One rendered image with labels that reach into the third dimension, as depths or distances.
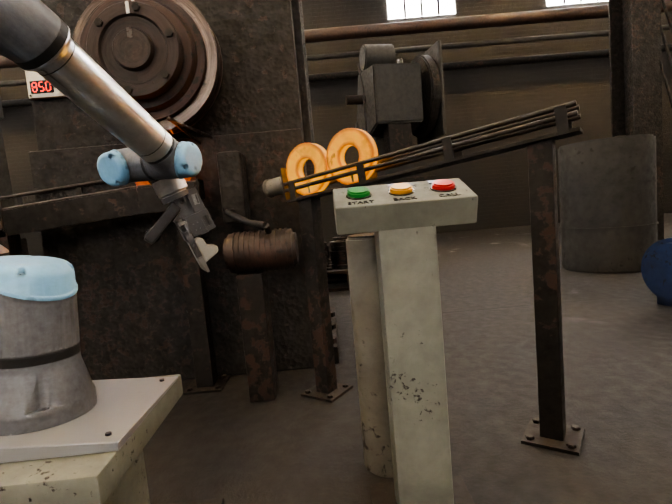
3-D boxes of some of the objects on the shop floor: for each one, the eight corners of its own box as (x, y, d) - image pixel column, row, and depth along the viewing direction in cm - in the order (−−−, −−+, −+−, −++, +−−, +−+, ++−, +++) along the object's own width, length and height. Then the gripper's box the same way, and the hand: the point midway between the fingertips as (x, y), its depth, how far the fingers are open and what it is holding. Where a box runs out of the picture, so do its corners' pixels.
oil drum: (545, 265, 343) (541, 149, 335) (621, 258, 344) (618, 142, 335) (591, 276, 284) (586, 136, 275) (682, 268, 285) (680, 128, 276)
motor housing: (246, 388, 149) (229, 232, 144) (311, 383, 149) (296, 226, 144) (239, 405, 136) (219, 234, 131) (309, 399, 137) (293, 227, 131)
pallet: (200, 302, 313) (193, 241, 309) (230, 283, 394) (224, 234, 390) (369, 288, 310) (364, 226, 305) (363, 272, 391) (359, 222, 386)
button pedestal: (358, 488, 91) (332, 189, 85) (473, 477, 92) (455, 179, 86) (364, 547, 75) (333, 185, 69) (503, 534, 76) (484, 172, 70)
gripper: (195, 185, 107) (234, 262, 112) (192, 187, 116) (228, 259, 121) (161, 199, 105) (202, 277, 110) (160, 200, 113) (199, 273, 118)
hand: (203, 268), depth 114 cm, fingers closed
